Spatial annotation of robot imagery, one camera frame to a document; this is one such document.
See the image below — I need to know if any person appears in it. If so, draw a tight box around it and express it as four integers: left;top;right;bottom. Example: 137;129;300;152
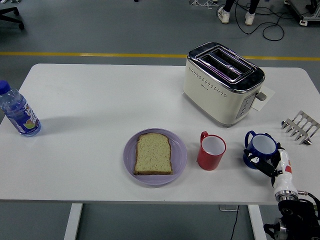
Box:
216;0;261;26

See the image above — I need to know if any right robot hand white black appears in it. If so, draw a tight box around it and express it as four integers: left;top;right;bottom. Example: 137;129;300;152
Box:
243;142;299;198

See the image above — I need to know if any red enamel cup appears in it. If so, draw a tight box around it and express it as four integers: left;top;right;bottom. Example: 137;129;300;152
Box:
196;130;227;171

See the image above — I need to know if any cream and chrome toaster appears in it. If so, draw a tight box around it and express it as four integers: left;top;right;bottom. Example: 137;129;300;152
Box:
182;41;268;128

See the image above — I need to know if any black office chair base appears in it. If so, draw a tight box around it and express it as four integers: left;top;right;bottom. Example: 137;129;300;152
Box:
0;6;25;30

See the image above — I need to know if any blue enamel cup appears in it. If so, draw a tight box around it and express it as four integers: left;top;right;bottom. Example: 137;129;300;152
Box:
242;130;278;171

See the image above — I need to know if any black cable on floor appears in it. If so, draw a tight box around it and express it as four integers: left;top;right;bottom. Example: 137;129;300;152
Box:
233;0;301;41

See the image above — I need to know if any plastic bottle with blue cap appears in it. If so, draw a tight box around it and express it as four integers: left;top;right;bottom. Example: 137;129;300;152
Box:
0;79;42;138

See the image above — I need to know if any silver metal toast rack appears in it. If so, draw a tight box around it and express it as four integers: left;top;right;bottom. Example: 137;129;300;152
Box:
280;110;320;146

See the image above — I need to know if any grey table control box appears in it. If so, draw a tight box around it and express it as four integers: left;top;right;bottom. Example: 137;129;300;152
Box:
218;204;240;212

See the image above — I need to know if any metal equipment cart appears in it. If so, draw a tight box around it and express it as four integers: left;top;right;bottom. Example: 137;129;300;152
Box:
284;0;320;26

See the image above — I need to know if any purple round plate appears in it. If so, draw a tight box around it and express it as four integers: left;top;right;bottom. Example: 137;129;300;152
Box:
122;127;188;186

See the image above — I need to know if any white paper sheet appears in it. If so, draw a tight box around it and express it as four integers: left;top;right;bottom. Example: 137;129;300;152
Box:
251;86;276;112

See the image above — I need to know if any slice of bread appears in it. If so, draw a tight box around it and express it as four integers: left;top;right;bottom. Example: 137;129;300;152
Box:
133;132;174;176

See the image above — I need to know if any thin black cable under table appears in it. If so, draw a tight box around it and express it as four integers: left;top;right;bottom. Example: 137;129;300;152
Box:
229;204;241;240

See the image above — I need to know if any white cable bundle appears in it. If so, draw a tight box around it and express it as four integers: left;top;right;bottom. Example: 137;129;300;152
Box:
188;0;220;10

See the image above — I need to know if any white table leg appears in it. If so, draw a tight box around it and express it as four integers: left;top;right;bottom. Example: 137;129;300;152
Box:
63;203;83;240
247;204;268;240

